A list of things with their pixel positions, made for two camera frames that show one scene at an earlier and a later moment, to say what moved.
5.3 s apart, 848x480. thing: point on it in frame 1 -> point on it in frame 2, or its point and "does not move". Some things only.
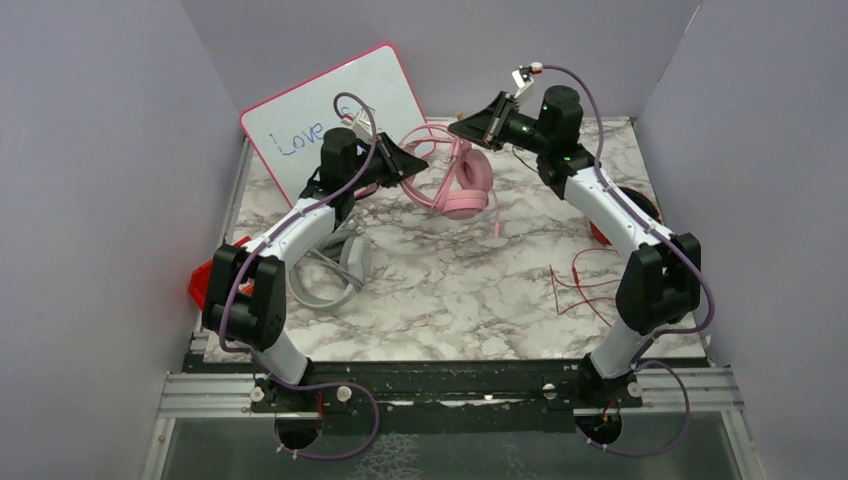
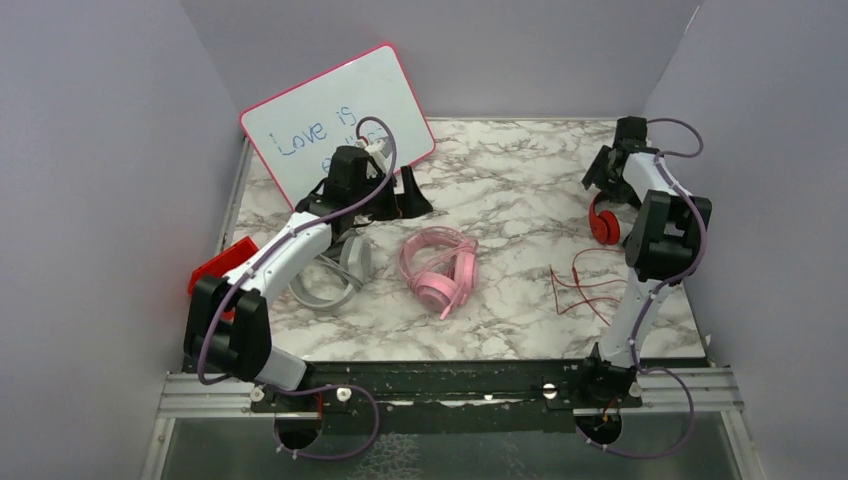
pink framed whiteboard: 286,132 does not move
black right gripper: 487,126 -> 619,193
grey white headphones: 352,251 does not move
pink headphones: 472,185 -> 440,264
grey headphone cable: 334,266 does not move
